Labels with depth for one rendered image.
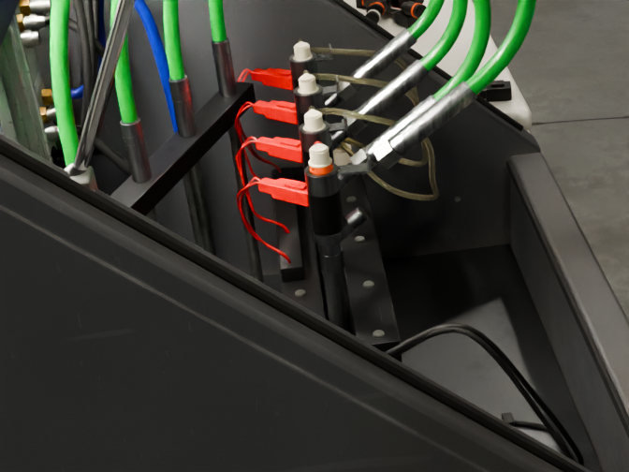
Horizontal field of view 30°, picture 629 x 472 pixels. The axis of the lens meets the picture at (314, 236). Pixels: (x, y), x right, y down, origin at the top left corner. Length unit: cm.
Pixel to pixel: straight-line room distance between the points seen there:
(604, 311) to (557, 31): 308
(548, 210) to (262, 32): 35
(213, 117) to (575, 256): 38
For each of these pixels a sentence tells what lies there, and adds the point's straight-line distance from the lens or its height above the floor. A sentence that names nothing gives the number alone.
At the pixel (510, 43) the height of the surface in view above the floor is 122.
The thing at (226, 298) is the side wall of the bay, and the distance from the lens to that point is 62.
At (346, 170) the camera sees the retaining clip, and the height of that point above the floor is 113.
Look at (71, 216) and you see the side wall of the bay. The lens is 60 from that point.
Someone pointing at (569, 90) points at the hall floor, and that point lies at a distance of 372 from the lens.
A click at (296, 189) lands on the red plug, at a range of 100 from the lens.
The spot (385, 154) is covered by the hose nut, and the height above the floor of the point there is 114.
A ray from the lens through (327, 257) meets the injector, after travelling 101.
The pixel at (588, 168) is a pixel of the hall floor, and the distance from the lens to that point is 328.
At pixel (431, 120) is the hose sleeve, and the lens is 96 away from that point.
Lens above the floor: 160
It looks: 32 degrees down
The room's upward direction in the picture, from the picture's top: 7 degrees counter-clockwise
